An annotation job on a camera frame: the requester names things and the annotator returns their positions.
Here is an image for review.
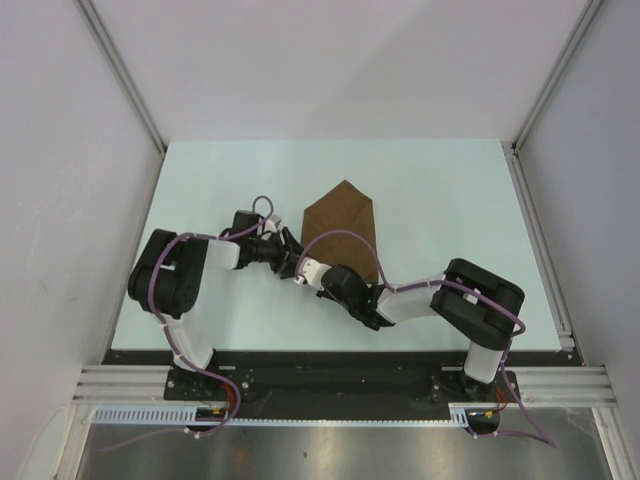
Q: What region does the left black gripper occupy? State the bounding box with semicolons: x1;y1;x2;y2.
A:
248;227;308;279

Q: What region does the brown cloth napkin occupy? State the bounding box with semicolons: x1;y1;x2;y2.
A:
302;178;377;284

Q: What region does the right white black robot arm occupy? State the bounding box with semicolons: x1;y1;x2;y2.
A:
299;258;526;401

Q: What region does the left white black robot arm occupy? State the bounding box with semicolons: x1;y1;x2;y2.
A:
127;210;303;400

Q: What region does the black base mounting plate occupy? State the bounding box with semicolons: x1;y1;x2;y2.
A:
102;350;579;434

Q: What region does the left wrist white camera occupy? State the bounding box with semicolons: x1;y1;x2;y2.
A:
262;215;282;235

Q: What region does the wrist white camera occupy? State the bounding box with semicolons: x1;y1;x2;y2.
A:
294;257;331;291
262;215;282;235

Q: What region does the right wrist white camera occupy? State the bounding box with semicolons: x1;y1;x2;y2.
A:
294;257;331;291

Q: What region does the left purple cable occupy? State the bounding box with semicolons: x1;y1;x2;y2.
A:
99;194;281;452

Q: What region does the purple cable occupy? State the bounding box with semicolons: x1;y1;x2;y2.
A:
295;229;557;449
99;194;281;452

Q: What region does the white slotted cable duct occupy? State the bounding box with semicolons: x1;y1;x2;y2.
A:
93;405;468;428

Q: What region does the aluminium frame rail front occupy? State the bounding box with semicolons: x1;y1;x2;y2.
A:
73;365;617;408

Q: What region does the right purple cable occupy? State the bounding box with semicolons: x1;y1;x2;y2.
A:
295;229;557;449

